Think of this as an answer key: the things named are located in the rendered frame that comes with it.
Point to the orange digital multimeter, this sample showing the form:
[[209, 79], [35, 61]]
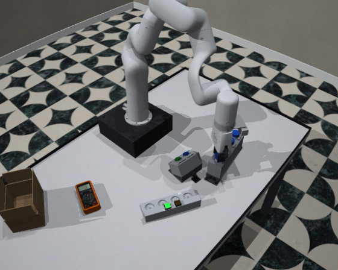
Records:
[[87, 197]]

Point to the grey button panel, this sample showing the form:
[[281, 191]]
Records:
[[186, 165]]

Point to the brown cardboard box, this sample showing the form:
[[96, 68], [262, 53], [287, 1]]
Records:
[[19, 211]]

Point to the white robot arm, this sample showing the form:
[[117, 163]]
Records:
[[141, 40]]

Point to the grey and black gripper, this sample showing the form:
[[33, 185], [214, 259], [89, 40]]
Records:
[[222, 141]]

